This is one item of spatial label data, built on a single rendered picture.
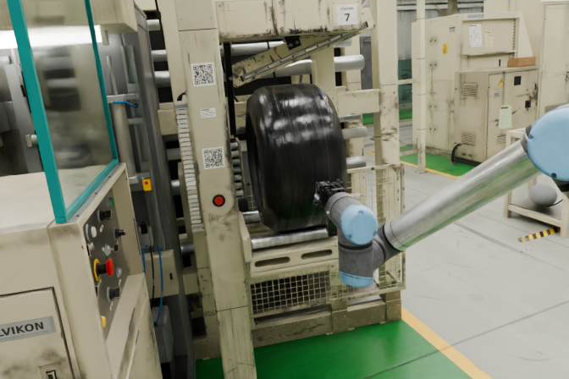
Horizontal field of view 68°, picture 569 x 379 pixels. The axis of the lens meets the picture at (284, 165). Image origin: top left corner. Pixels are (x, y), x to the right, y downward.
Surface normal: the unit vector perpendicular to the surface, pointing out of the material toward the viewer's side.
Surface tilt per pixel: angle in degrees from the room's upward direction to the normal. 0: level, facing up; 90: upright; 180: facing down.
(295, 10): 90
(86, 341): 90
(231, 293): 90
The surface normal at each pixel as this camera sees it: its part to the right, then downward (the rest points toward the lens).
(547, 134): -0.70, 0.11
